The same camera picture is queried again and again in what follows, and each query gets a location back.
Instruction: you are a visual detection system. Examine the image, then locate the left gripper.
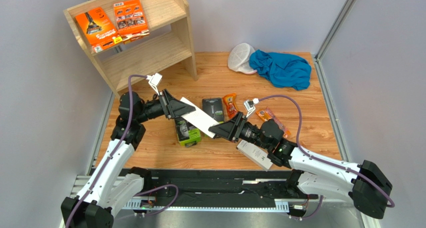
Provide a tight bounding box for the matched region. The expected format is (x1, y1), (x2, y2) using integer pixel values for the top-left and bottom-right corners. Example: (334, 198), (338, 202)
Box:
(136, 89), (196, 124)

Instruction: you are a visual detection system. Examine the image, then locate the orange razor bag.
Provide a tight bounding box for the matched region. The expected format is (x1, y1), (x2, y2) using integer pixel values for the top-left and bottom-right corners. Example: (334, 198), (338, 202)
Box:
(255, 107), (291, 138)
(222, 93), (239, 119)

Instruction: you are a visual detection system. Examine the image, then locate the white razor box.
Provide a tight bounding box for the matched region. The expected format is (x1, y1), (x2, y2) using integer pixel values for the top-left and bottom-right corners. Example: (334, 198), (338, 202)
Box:
(180, 97), (219, 138)
(236, 140), (273, 171)

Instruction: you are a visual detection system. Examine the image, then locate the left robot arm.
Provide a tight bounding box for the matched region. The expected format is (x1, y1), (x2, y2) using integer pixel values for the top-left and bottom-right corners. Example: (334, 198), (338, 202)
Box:
(61, 89), (196, 228)

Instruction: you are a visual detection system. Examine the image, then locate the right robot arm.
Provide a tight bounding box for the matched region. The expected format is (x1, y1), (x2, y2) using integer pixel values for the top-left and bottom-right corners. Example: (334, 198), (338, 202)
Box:
(208, 112), (393, 219)

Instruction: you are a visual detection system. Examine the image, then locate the wooden two-tier shelf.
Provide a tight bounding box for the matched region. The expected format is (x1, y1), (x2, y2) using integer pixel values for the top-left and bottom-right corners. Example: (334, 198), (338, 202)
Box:
(63, 0), (198, 96)

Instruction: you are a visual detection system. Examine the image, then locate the green black razor pack right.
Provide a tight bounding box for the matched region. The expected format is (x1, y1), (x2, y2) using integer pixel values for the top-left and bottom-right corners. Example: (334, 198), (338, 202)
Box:
(201, 98), (225, 123)

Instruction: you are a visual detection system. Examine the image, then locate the green black razor pack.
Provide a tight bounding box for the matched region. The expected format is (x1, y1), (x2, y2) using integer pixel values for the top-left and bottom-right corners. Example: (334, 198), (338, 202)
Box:
(201, 98), (225, 123)
(174, 117), (202, 147)

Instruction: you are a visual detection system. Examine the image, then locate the green black razor pack left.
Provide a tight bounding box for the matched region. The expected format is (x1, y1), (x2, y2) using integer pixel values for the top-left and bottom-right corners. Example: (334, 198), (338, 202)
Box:
(174, 117), (202, 147)

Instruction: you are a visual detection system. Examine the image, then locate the white mesh bag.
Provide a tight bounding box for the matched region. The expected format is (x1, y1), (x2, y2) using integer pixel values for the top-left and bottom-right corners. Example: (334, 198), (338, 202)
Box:
(227, 43), (257, 75)

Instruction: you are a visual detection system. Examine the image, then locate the blue cloth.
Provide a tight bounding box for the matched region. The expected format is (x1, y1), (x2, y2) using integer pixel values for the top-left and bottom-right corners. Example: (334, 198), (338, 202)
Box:
(249, 50), (312, 91)

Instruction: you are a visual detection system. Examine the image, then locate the orange razor cartridge box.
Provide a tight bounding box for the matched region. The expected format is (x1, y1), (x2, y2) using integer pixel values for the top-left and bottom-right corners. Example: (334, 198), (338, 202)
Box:
(113, 0), (150, 44)

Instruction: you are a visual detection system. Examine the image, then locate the orange razor box left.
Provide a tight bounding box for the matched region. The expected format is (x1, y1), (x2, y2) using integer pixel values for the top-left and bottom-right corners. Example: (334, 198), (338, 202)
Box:
(75, 7), (123, 53)

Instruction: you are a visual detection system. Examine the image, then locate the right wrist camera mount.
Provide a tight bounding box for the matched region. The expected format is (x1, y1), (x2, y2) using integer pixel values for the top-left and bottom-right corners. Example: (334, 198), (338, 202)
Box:
(243, 98), (260, 119)

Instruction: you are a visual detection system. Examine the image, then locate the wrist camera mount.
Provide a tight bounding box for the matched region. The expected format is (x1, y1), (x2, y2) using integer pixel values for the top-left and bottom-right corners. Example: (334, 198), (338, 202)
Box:
(243, 98), (260, 119)
(146, 73), (163, 96)

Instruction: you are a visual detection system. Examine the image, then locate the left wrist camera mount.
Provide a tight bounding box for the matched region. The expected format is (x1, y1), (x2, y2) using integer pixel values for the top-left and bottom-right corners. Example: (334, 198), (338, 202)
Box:
(146, 73), (163, 96)

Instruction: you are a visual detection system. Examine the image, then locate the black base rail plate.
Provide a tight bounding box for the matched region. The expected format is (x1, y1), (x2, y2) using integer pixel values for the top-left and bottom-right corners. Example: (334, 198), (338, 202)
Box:
(124, 169), (321, 218)

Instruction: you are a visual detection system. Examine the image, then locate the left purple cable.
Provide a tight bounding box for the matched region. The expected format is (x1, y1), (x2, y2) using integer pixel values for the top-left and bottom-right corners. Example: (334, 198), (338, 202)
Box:
(64, 74), (149, 228)

